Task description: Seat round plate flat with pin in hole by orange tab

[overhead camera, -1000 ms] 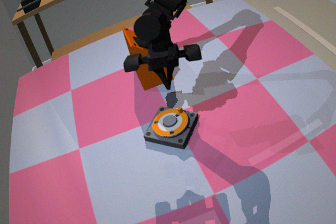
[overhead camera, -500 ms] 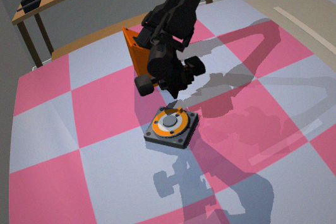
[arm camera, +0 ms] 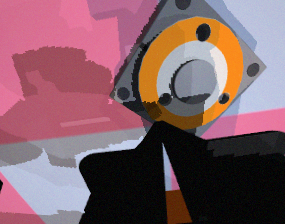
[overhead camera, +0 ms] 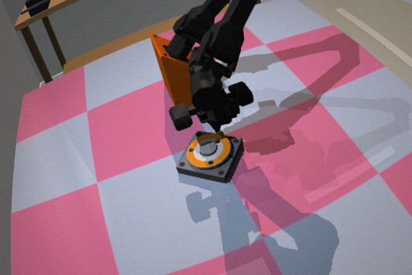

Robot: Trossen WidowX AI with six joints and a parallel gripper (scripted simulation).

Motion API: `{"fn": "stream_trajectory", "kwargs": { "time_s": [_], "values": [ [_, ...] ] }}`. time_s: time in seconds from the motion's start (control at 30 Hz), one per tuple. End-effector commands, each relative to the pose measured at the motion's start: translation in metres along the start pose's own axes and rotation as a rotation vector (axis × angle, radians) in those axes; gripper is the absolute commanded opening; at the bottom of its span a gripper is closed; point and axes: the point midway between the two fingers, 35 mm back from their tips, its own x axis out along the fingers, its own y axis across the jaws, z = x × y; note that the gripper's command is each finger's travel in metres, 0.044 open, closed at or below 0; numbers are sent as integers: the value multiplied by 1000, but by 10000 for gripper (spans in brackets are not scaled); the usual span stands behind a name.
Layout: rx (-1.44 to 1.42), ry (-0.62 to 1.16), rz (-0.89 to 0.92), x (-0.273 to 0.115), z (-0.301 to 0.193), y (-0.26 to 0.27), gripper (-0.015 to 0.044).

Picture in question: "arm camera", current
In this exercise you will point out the dark grey square base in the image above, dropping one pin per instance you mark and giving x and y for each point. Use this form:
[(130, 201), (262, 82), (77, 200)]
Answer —
[(195, 80)]

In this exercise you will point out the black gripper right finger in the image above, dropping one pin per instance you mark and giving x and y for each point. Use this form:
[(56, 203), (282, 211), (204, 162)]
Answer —
[(193, 160)]

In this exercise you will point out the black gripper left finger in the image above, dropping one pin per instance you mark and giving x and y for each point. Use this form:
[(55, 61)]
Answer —
[(144, 164)]

